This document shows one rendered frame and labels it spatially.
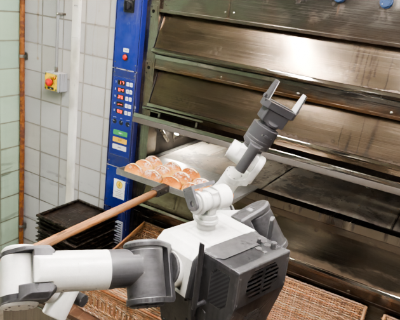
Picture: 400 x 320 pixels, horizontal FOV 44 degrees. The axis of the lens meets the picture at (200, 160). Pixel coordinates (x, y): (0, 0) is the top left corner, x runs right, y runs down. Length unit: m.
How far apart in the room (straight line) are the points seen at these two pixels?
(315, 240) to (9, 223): 1.88
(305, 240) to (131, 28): 1.26
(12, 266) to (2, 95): 1.91
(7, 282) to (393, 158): 1.44
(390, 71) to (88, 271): 1.34
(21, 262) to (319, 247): 1.41
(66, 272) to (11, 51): 2.00
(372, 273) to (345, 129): 0.60
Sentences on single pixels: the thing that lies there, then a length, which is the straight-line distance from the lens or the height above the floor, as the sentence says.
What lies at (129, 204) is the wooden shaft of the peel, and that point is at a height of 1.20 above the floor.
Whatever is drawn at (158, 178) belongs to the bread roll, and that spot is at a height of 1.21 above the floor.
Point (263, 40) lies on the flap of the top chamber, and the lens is 2.14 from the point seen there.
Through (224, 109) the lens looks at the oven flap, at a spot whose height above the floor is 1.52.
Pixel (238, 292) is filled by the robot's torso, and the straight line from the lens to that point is 1.18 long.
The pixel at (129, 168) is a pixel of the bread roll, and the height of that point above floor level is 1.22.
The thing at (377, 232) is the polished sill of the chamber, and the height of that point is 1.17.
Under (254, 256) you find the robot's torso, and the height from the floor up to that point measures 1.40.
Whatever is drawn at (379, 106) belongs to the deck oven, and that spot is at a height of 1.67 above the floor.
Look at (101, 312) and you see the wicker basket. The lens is 2.31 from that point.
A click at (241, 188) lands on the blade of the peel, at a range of 2.24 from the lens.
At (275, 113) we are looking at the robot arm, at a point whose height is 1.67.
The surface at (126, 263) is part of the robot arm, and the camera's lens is 1.15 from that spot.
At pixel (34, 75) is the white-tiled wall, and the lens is 2.95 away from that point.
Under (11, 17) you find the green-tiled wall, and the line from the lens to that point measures 2.94.
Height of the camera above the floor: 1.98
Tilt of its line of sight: 18 degrees down
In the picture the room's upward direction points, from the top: 7 degrees clockwise
